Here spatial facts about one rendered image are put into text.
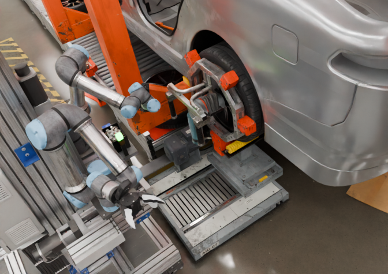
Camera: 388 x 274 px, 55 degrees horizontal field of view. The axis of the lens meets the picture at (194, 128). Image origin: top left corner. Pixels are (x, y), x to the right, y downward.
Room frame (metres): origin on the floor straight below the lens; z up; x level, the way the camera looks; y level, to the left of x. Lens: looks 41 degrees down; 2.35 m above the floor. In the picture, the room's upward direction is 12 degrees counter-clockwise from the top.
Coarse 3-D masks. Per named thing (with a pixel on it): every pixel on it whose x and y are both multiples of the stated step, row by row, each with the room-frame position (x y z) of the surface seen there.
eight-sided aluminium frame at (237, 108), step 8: (200, 64) 1.95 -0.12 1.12; (208, 64) 1.95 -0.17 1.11; (192, 72) 2.07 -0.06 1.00; (208, 72) 1.88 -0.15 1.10; (216, 72) 1.88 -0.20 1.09; (224, 72) 1.82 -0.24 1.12; (192, 80) 2.11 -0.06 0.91; (216, 80) 1.80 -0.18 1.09; (232, 88) 1.75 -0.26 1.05; (200, 96) 2.12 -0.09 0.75; (232, 96) 1.74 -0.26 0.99; (232, 104) 1.67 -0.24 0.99; (240, 104) 1.68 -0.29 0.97; (232, 112) 1.68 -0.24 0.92; (240, 112) 1.68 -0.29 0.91; (216, 128) 1.91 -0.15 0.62; (224, 128) 1.89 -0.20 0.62; (224, 136) 1.82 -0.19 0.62; (232, 136) 1.71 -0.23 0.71; (240, 136) 1.66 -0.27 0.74
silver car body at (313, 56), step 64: (128, 0) 3.22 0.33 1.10; (192, 0) 2.12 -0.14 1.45; (256, 0) 1.60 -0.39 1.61; (320, 0) 1.34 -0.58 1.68; (384, 0) 2.44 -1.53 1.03; (256, 64) 1.60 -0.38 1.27; (320, 64) 1.23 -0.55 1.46; (384, 64) 1.20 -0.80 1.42; (320, 128) 1.20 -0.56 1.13; (384, 128) 1.05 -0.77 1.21
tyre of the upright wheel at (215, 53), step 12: (216, 48) 2.01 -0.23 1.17; (228, 48) 1.97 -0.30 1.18; (216, 60) 1.94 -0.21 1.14; (228, 60) 1.86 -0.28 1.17; (240, 60) 1.85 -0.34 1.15; (240, 72) 1.78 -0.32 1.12; (240, 84) 1.73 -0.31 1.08; (252, 84) 1.73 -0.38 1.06; (252, 96) 1.68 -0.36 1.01; (252, 108) 1.65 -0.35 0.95; (216, 120) 2.04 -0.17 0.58
